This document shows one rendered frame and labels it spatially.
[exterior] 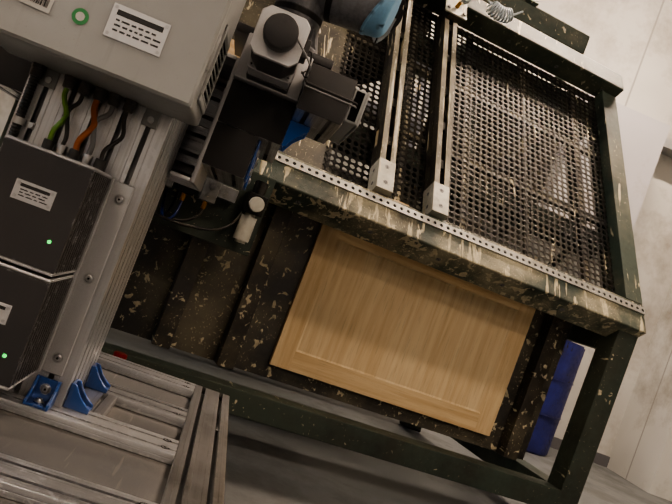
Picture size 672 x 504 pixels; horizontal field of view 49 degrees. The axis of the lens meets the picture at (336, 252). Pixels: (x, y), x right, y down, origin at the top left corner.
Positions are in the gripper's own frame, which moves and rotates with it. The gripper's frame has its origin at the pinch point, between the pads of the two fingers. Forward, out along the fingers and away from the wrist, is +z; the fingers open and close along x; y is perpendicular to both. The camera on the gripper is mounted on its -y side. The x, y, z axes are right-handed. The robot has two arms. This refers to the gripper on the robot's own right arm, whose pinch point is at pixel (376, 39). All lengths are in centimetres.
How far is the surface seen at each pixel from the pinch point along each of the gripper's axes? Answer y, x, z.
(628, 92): 321, -210, 17
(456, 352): 1, -72, 92
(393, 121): 23.1, -18.2, 27.1
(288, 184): -19, 9, 46
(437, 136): 27, -35, 27
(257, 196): -30, 16, 49
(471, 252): -7, -56, 50
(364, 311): -4, -33, 87
